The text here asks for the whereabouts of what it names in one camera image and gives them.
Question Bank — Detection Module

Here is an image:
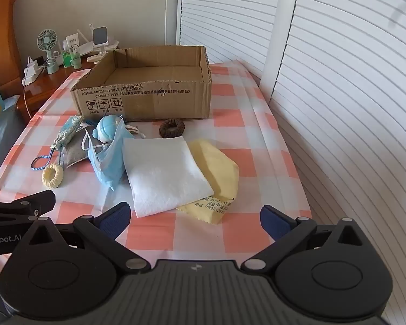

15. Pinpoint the grey sachet pouch with tassel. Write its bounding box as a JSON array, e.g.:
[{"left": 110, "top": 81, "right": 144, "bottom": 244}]
[{"left": 64, "top": 117, "right": 98, "bottom": 168}]

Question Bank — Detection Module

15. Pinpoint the white charger plug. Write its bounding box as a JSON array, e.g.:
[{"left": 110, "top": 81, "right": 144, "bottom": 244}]
[{"left": 22, "top": 56, "right": 45, "bottom": 87}]

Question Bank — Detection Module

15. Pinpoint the brown hair scrunchie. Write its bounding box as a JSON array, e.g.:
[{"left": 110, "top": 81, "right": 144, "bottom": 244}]
[{"left": 159, "top": 118, "right": 185, "bottom": 139}]

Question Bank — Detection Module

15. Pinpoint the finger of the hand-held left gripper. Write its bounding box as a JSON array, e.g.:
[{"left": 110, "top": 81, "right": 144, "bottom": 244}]
[{"left": 0, "top": 190, "right": 57, "bottom": 225}]

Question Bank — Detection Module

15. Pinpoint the white louvered wardrobe door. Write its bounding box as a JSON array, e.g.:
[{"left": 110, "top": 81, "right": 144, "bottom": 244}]
[
  {"left": 260, "top": 0, "right": 406, "bottom": 314},
  {"left": 175, "top": 0, "right": 300, "bottom": 82}
]

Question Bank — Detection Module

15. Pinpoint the floral fabric pouch with cord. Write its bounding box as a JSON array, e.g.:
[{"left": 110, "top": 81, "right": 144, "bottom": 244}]
[{"left": 30, "top": 115, "right": 85, "bottom": 170}]

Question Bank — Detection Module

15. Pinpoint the blue face mask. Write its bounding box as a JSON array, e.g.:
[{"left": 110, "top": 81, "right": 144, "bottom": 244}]
[{"left": 81, "top": 119, "right": 147, "bottom": 191}]

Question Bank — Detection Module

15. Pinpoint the wooden nightstand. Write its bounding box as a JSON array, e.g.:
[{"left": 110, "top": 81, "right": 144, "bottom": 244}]
[{"left": 15, "top": 56, "right": 100, "bottom": 122}]

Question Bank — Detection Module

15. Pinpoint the yellow cleaning cloth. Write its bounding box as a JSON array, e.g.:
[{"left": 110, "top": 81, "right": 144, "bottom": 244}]
[{"left": 177, "top": 139, "right": 240, "bottom": 225}]

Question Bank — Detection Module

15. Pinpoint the light blue round plush toy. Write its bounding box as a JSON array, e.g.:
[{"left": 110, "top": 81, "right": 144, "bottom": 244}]
[{"left": 92, "top": 115, "right": 124, "bottom": 144}]

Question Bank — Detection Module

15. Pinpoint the white charging cable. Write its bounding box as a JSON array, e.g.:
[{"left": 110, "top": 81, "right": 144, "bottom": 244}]
[{"left": 22, "top": 84, "right": 33, "bottom": 121}]

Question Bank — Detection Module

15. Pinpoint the cream hair scrunchie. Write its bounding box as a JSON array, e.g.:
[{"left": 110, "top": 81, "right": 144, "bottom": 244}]
[{"left": 41, "top": 163, "right": 65, "bottom": 188}]

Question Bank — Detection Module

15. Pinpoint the brown cardboard box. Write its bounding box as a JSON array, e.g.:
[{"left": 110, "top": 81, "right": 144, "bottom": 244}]
[{"left": 70, "top": 45, "right": 212, "bottom": 125}]

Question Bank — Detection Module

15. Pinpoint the small green desk fan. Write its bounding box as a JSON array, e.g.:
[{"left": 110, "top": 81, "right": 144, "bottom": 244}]
[{"left": 37, "top": 29, "right": 60, "bottom": 74}]

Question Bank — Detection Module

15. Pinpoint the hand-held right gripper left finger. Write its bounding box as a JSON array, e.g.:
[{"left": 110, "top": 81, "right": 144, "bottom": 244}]
[{"left": 27, "top": 202, "right": 149, "bottom": 273}]

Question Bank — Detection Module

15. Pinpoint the blue grey bedding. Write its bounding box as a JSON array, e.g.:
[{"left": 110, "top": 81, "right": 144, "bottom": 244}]
[{"left": 0, "top": 95, "right": 28, "bottom": 178}]

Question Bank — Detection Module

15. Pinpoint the wooden bed headboard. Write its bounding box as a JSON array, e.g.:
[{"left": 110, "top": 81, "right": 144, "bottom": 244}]
[{"left": 0, "top": 0, "right": 21, "bottom": 104}]

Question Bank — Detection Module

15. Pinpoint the white router with antennas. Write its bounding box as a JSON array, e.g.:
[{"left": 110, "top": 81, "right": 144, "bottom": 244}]
[{"left": 76, "top": 24, "right": 120, "bottom": 57}]

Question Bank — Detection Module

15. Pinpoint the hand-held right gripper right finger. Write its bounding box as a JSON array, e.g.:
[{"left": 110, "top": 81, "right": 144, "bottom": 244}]
[{"left": 242, "top": 205, "right": 364, "bottom": 273}]

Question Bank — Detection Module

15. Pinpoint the pale green bottle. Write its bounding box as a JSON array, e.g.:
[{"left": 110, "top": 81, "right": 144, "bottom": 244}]
[{"left": 70, "top": 47, "right": 82, "bottom": 70}]

